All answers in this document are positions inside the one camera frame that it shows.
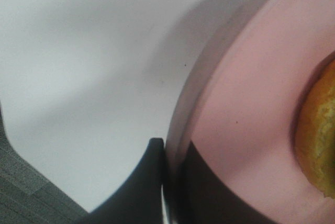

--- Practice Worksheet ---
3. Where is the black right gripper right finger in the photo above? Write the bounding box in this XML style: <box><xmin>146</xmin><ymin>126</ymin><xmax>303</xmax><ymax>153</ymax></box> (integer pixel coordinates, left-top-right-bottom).
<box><xmin>167</xmin><ymin>143</ymin><xmax>267</xmax><ymax>223</ymax></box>

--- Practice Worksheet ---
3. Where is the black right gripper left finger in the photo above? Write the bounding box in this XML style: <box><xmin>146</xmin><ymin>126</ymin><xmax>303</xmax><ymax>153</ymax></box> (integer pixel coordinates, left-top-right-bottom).
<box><xmin>77</xmin><ymin>138</ymin><xmax>165</xmax><ymax>223</ymax></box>

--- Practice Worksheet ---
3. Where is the toy burger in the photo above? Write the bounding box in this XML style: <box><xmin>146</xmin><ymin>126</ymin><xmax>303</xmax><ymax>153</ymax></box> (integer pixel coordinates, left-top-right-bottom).
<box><xmin>295</xmin><ymin>61</ymin><xmax>334</xmax><ymax>199</ymax></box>

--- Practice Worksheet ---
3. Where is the pink round plate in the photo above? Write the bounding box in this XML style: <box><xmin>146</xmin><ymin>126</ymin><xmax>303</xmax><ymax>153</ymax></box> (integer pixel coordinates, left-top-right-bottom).
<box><xmin>164</xmin><ymin>0</ymin><xmax>334</xmax><ymax>223</ymax></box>

